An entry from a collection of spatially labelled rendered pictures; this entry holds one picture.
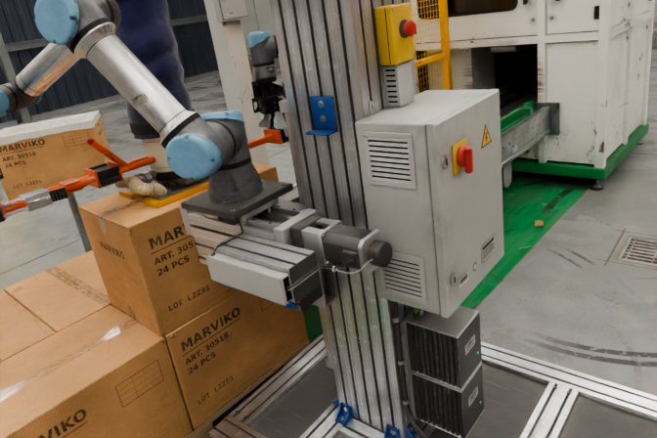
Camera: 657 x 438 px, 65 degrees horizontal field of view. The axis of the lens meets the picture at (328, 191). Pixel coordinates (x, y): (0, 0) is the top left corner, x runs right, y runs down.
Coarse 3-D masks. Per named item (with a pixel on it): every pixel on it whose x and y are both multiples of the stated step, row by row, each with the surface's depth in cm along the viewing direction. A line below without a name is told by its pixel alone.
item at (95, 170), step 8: (88, 168) 169; (96, 168) 171; (104, 168) 169; (112, 168) 166; (96, 176) 163; (104, 176) 165; (112, 176) 167; (120, 176) 168; (96, 184) 165; (104, 184) 164
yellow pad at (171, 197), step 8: (208, 176) 185; (176, 184) 176; (184, 184) 182; (192, 184) 180; (200, 184) 180; (168, 192) 176; (176, 192) 175; (184, 192) 175; (192, 192) 177; (144, 200) 174; (152, 200) 171; (160, 200) 170; (168, 200) 171; (176, 200) 173
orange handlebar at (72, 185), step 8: (264, 136) 181; (272, 136) 182; (248, 144) 175; (256, 144) 178; (136, 160) 177; (144, 160) 175; (152, 160) 177; (120, 168) 170; (128, 168) 171; (136, 168) 174; (88, 176) 167; (64, 184) 159; (72, 184) 160; (80, 184) 161; (88, 184) 163; (72, 192) 160; (8, 208) 148; (16, 208) 149
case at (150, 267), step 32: (96, 224) 176; (128, 224) 159; (160, 224) 164; (96, 256) 189; (128, 256) 164; (160, 256) 165; (192, 256) 174; (128, 288) 176; (160, 288) 167; (192, 288) 176; (224, 288) 185; (160, 320) 169
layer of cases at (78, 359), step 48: (48, 288) 216; (96, 288) 210; (0, 336) 185; (48, 336) 181; (96, 336) 176; (144, 336) 172; (192, 336) 178; (240, 336) 194; (288, 336) 214; (0, 384) 159; (48, 384) 155; (96, 384) 154; (144, 384) 166; (192, 384) 180; (240, 384) 197; (0, 432) 139; (48, 432) 145; (96, 432) 156; (144, 432) 169
